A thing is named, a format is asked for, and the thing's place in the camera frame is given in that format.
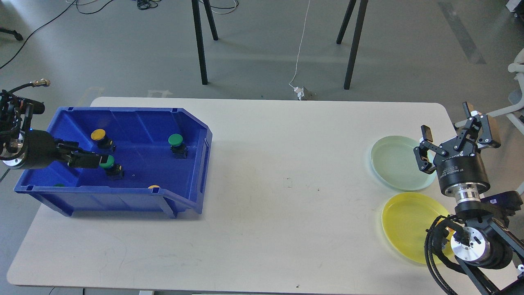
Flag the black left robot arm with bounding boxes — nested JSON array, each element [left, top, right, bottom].
[[0, 79, 110, 170]]

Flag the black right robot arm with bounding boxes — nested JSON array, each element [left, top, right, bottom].
[[413, 102, 524, 295]]

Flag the blue plastic bin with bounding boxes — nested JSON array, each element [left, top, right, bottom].
[[14, 108, 212, 218]]

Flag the black tripod leg left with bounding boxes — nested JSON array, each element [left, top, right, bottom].
[[191, 0, 219, 85]]

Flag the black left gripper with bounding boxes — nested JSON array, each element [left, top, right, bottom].
[[18, 129, 109, 170]]

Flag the black tripod leg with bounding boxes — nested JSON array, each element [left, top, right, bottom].
[[336, 0, 368, 90], [191, 0, 219, 85]]

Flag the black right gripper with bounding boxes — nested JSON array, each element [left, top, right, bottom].
[[413, 102, 501, 195]]

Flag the black tripod leg right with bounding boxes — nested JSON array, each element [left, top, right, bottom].
[[336, 0, 368, 90]]

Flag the white chair base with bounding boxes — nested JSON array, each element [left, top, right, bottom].
[[454, 49, 524, 195]]

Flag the green push button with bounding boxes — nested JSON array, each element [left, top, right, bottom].
[[168, 133, 188, 159], [99, 155, 125, 180]]

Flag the yellow plate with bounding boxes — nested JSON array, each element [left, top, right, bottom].
[[381, 192, 449, 264]]

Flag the black floor cables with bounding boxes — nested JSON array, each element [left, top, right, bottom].
[[0, 0, 240, 70]]

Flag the yellow push button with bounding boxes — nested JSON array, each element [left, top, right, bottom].
[[90, 129, 116, 152]]

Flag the pale green plate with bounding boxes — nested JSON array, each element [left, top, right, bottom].
[[370, 136, 436, 192]]

